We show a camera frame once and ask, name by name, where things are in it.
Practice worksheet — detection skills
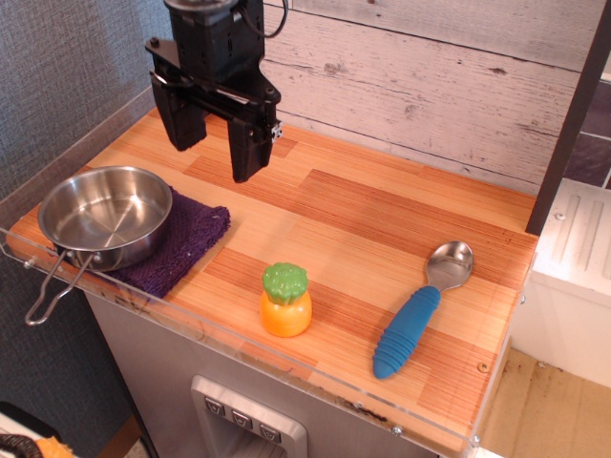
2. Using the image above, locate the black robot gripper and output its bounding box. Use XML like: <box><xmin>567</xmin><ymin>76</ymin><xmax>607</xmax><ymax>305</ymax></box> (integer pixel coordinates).
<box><xmin>146</xmin><ymin>1</ymin><xmax>283</xmax><ymax>183</ymax></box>

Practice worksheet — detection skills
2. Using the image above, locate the orange carrot-shaped shaker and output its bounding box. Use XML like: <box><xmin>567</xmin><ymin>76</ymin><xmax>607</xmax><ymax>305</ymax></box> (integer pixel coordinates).
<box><xmin>260</xmin><ymin>262</ymin><xmax>313</xmax><ymax>338</ymax></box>

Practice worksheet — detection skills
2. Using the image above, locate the purple knitted cloth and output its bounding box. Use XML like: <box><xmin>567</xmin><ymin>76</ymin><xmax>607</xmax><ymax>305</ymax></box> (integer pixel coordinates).
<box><xmin>110</xmin><ymin>190</ymin><xmax>231</xmax><ymax>299</ymax></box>

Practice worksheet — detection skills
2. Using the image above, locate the silver ice dispenser panel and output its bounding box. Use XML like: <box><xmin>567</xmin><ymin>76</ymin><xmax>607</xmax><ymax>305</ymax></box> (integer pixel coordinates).
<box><xmin>191</xmin><ymin>375</ymin><xmax>308</xmax><ymax>457</ymax></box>

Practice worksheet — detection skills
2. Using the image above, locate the orange yellow object bottom left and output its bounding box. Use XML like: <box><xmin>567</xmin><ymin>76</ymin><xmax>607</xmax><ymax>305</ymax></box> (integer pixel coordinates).
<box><xmin>35</xmin><ymin>437</ymin><xmax>74</xmax><ymax>458</ymax></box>

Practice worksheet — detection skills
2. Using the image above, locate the white toy sink unit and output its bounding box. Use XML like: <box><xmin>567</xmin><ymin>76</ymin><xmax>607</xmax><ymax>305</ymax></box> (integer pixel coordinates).
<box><xmin>510</xmin><ymin>179</ymin><xmax>610</xmax><ymax>386</ymax></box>

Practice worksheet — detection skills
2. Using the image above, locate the stainless steel pot with handle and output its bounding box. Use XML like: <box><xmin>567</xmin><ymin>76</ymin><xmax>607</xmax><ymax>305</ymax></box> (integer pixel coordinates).
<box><xmin>25</xmin><ymin>166</ymin><xmax>174</xmax><ymax>326</ymax></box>

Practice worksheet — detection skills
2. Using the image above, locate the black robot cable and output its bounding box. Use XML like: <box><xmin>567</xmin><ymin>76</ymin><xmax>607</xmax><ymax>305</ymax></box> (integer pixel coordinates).
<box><xmin>238</xmin><ymin>0</ymin><xmax>290</xmax><ymax>39</ymax></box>

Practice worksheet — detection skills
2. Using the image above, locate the metal spoon with blue handle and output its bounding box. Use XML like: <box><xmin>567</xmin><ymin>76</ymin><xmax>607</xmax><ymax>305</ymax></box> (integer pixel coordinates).
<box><xmin>372</xmin><ymin>241</ymin><xmax>474</xmax><ymax>380</ymax></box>

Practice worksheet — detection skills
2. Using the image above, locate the dark right shelf post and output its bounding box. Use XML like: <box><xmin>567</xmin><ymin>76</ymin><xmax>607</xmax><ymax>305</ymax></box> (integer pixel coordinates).
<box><xmin>526</xmin><ymin>1</ymin><xmax>610</xmax><ymax>236</ymax></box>

